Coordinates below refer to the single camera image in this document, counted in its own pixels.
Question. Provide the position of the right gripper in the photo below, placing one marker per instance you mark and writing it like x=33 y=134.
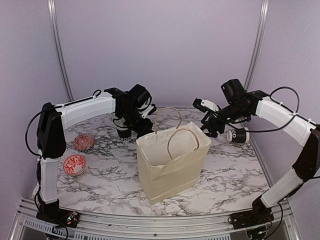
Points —
x=210 y=123

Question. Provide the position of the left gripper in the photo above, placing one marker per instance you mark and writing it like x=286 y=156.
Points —
x=143 y=129

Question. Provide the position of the cream paper bag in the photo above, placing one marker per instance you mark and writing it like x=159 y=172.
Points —
x=170 y=161

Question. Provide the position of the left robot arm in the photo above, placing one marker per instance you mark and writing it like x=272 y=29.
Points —
x=130 y=109

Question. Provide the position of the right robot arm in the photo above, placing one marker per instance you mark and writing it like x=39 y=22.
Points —
x=280 y=108

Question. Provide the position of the black cup holding straws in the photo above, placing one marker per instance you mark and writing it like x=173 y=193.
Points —
x=124 y=132

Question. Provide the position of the red patterned bowl dark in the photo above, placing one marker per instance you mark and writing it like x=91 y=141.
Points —
x=84 y=142

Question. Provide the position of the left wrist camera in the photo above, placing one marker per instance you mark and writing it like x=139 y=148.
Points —
x=148 y=111

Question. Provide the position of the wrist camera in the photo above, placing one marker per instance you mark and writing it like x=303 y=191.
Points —
x=205 y=105
x=148 y=111

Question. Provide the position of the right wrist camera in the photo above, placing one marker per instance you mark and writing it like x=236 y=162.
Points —
x=205 y=105

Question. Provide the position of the right aluminium frame post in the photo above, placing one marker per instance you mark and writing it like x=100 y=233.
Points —
x=260 y=32

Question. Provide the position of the aluminium frame post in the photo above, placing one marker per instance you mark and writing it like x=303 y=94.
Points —
x=58 y=48
x=260 y=32

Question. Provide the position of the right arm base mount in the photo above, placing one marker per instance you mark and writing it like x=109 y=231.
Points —
x=259 y=214

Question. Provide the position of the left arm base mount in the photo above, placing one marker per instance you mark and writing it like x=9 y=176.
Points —
x=52 y=213

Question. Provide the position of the left aluminium frame post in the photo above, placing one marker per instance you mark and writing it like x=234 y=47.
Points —
x=58 y=48

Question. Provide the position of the front aluminium rail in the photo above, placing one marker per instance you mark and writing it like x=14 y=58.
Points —
x=100 y=226

